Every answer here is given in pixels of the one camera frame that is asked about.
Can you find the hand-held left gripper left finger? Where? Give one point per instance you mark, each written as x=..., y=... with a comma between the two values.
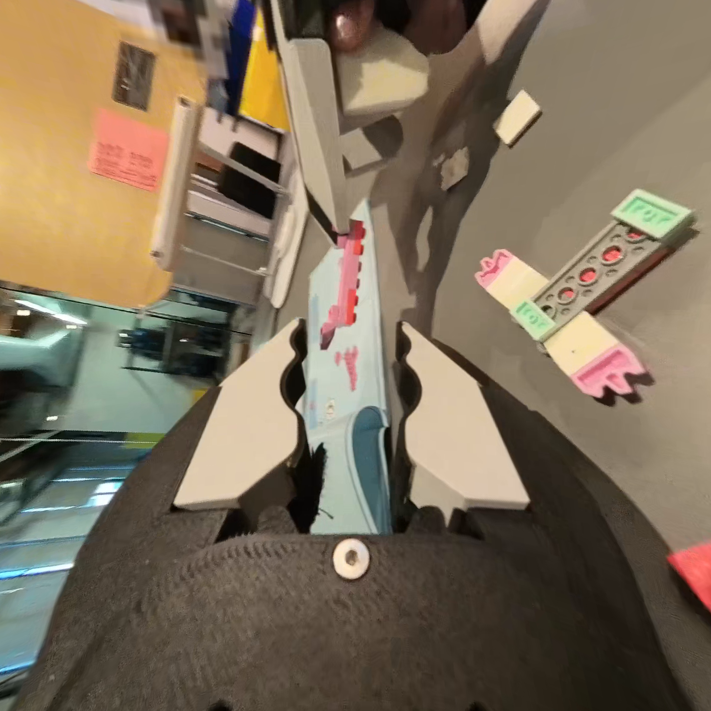
x=244, y=433

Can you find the open pale blue instruction booklet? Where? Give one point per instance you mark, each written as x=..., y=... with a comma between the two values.
x=344, y=400

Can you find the black label plate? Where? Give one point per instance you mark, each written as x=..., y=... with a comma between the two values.
x=133, y=75

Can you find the pink sticky note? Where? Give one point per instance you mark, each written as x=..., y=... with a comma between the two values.
x=129, y=150

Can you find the small red brick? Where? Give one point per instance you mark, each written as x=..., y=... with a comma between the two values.
x=694, y=572

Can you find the wooden top white stand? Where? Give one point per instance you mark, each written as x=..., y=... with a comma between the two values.
x=44, y=166

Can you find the white smooth tile brick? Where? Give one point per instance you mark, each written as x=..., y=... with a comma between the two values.
x=516, y=118

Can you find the winged grey mint brick assembly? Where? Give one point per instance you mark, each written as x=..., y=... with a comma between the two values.
x=589, y=272

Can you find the pale studded plate brick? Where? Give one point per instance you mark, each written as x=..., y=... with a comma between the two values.
x=455, y=169

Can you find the person's right hand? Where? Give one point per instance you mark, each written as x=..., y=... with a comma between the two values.
x=347, y=30

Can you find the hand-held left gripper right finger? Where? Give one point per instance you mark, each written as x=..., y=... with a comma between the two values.
x=461, y=439

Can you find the pink brick assembly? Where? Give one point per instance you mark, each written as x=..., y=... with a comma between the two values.
x=347, y=272

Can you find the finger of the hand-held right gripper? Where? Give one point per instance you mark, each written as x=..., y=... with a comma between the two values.
x=316, y=128
x=383, y=72

